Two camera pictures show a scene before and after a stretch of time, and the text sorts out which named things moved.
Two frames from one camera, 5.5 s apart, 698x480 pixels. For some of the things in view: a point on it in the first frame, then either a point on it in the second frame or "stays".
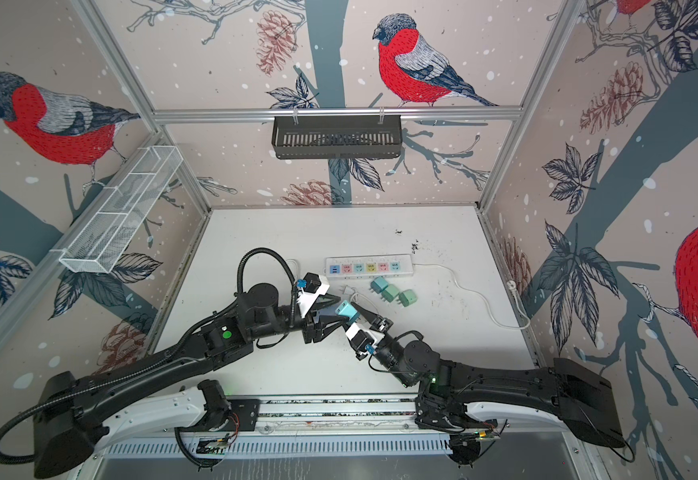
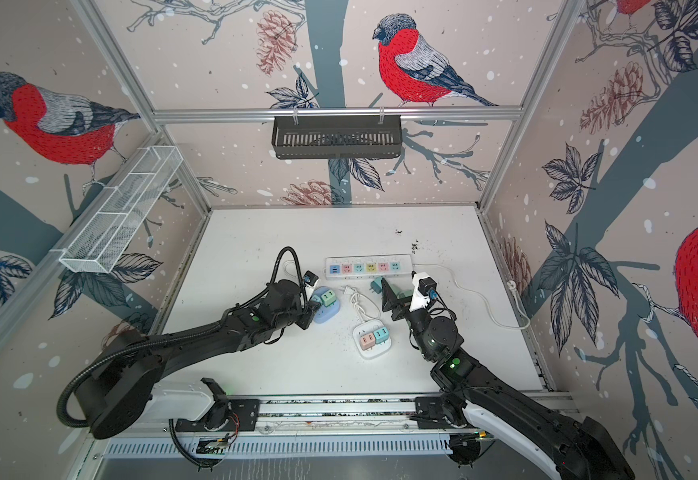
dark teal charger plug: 378,285 stays
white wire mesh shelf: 101,243 stays
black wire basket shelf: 333,137 stays
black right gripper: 382,321 -> 396,304
